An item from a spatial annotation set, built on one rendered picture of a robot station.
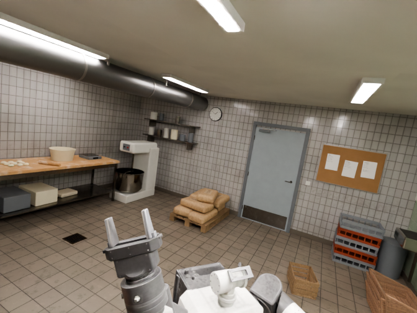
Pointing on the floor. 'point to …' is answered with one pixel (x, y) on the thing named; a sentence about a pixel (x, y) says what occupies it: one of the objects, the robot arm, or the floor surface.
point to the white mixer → (137, 171)
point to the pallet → (204, 223)
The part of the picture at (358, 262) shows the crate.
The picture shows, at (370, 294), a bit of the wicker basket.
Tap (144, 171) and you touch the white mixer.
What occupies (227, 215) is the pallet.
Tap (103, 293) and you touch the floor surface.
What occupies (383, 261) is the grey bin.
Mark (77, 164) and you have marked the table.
